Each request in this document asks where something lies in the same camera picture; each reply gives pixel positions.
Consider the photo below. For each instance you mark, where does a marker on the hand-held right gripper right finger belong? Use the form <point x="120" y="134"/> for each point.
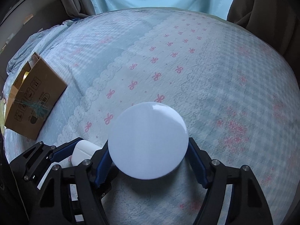
<point x="196" y="161"/>

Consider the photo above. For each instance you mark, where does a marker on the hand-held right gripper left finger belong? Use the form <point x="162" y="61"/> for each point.
<point x="102" y="168"/>

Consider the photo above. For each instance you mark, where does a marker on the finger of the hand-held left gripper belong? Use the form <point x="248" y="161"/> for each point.
<point x="106" y="188"/>
<point x="62" y="152"/>

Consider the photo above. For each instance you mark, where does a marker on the white earbuds case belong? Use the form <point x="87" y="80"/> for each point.
<point x="82" y="150"/>

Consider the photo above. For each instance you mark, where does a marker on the white jar teal base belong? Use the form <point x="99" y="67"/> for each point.
<point x="147" y="140"/>

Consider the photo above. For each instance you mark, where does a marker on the cardboard box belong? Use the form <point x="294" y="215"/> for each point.
<point x="35" y="93"/>

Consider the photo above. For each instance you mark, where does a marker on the blue floral bed sheet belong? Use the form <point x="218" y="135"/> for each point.
<point x="187" y="75"/>

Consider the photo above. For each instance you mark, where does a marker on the small tan box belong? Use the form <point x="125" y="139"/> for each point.
<point x="28" y="18"/>

